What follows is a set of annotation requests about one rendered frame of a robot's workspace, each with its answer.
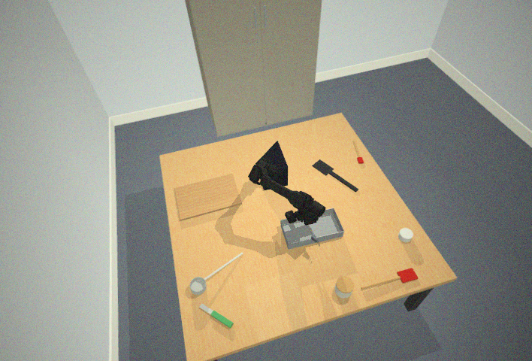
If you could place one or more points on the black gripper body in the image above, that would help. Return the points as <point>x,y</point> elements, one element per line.
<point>291,216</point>

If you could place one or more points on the grey roasting tin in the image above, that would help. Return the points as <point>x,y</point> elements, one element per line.
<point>326,227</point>

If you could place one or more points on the light wooden board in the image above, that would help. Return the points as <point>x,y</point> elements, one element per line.
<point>207,196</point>

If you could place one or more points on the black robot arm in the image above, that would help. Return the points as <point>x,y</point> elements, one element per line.
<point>300,200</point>

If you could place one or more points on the white cylindrical jar with wooden lid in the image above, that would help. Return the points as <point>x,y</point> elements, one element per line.
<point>344,287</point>

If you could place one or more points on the grey short cylinder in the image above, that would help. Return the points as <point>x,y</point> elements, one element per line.
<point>405,235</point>

